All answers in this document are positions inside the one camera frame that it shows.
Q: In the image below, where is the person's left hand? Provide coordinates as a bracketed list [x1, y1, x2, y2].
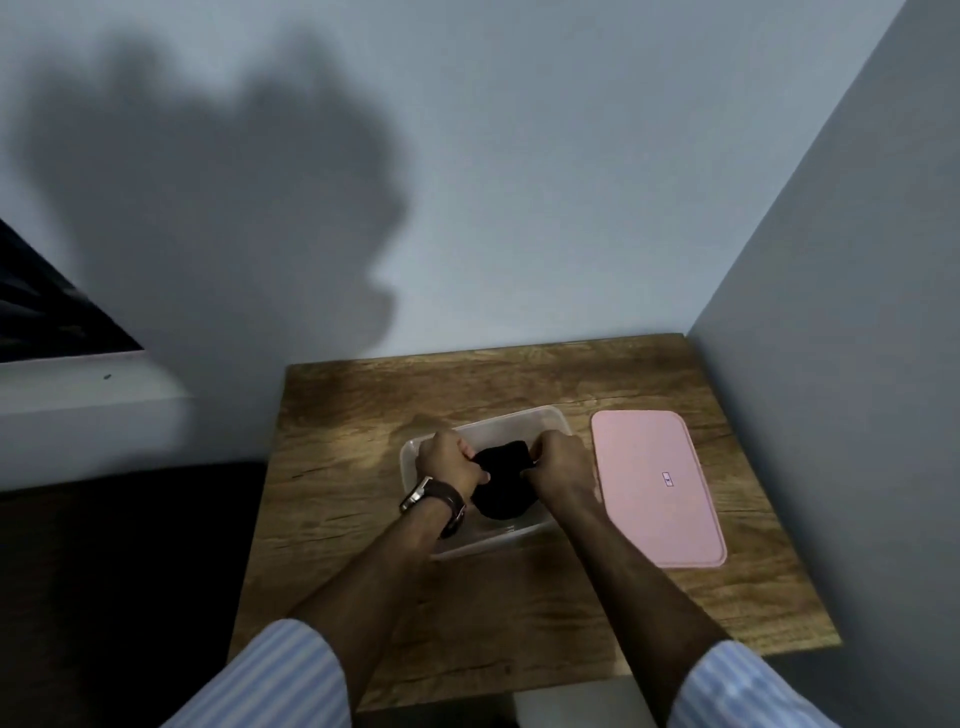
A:
[415, 430, 490, 504]

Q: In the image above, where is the person's right hand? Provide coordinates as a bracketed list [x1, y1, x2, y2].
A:
[522, 430, 600, 514]

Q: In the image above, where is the black cloth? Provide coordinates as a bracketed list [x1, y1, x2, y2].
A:
[471, 441, 543, 523]

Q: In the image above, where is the person's right forearm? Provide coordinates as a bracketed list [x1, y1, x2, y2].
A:
[553, 495, 735, 710]

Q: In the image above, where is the person's left forearm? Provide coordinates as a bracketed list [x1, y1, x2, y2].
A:
[288, 493, 460, 714]

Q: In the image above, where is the brown leather wristwatch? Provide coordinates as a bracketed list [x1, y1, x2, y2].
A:
[399, 475, 468, 541]

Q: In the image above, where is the clear plastic container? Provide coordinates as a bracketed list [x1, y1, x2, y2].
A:
[399, 405, 579, 562]

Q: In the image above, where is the pink container lid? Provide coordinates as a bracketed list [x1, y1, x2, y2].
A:
[590, 408, 729, 570]

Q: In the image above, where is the wooden table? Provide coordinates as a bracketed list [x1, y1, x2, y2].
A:
[226, 333, 843, 714]

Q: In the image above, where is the striped left shirt sleeve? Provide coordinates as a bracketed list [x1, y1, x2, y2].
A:
[161, 619, 354, 728]

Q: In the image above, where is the striped shirt sleeve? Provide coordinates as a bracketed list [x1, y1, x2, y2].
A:
[666, 639, 845, 728]
[161, 619, 354, 728]

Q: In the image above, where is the striped right shirt sleeve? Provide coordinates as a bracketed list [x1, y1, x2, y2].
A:
[666, 639, 845, 728]

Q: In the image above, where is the dark window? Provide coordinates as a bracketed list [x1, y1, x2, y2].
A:
[0, 217, 144, 365]

